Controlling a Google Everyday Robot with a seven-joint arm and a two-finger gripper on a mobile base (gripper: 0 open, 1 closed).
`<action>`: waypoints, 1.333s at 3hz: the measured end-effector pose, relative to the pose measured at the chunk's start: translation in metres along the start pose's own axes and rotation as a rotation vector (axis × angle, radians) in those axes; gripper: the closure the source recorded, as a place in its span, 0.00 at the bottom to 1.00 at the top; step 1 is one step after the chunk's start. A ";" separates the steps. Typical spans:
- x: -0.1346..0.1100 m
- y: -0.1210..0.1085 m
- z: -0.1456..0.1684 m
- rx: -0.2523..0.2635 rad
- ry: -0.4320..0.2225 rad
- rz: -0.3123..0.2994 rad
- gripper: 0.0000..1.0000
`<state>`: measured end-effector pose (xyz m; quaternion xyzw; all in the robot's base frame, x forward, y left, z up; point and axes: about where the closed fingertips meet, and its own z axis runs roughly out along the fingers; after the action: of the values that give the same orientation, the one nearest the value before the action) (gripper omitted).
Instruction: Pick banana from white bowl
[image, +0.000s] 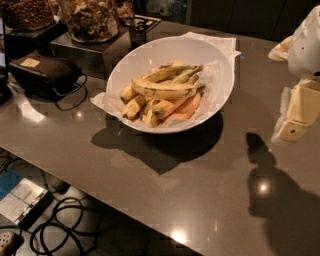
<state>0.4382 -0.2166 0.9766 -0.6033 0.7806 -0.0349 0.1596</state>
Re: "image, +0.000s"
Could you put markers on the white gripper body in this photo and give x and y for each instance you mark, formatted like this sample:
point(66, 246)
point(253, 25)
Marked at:
point(306, 50)

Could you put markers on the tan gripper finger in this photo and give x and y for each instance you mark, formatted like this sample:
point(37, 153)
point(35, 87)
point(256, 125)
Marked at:
point(299, 109)

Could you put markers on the curved yellow banana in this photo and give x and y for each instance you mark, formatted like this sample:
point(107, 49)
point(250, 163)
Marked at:
point(165, 90)

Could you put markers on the white oval bowl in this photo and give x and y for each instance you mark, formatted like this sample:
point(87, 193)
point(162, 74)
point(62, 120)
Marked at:
point(173, 50)

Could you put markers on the orange banana lower right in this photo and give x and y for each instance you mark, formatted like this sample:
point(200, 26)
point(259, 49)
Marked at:
point(187, 109)

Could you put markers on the greenish banana at back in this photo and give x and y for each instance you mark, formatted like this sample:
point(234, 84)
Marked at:
point(167, 70)

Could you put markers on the yellow banana with dark tip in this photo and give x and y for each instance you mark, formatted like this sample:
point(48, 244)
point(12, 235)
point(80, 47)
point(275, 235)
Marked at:
point(164, 108)

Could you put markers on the yellow banana lower left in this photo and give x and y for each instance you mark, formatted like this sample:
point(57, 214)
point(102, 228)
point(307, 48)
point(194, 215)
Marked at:
point(133, 107)

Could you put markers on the white paper liner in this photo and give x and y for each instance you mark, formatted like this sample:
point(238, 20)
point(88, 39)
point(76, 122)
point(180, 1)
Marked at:
point(216, 80)

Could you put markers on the dark metal jar stand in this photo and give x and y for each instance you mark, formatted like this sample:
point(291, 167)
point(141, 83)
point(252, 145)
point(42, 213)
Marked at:
point(95, 60)

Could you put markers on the glass jar of granola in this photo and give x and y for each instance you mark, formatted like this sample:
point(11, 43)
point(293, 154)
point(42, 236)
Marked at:
point(90, 21)

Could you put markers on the glass jar of brown cereal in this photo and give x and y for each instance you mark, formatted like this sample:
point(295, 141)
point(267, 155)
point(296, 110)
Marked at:
point(27, 14)

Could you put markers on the silver box on floor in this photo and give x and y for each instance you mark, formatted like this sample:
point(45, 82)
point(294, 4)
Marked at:
point(18, 199)

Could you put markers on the beige power strip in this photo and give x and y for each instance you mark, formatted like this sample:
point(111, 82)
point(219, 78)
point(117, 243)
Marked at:
point(8, 243)

